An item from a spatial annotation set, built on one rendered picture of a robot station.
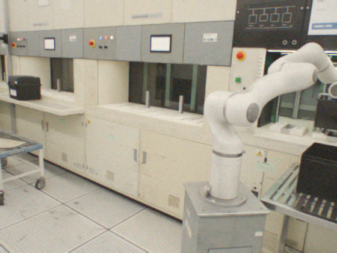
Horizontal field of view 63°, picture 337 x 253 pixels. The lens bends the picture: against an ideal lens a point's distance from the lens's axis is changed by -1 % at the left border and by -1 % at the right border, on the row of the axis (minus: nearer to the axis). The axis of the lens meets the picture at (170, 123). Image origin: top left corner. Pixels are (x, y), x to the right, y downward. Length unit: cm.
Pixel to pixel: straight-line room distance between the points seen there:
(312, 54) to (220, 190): 74
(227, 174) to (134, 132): 140
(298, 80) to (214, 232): 70
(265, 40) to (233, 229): 111
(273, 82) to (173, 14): 112
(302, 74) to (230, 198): 58
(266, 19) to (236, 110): 90
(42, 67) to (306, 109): 322
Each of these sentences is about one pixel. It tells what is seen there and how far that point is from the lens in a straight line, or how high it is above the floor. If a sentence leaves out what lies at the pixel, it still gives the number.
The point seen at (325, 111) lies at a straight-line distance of 191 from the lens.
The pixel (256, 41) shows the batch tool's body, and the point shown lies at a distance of 179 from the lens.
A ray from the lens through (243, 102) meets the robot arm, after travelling 100.
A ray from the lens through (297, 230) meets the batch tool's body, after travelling 194.
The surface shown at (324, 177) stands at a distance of 131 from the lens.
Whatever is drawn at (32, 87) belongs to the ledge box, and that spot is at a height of 94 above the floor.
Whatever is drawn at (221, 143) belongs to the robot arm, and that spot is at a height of 100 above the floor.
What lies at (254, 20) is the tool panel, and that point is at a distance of 181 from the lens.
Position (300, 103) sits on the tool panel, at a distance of 262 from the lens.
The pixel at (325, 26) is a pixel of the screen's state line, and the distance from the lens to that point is 171.
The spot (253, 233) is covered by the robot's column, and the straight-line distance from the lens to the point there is 117.
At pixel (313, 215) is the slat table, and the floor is 76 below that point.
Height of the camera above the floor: 128
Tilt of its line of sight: 12 degrees down
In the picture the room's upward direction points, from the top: 3 degrees clockwise
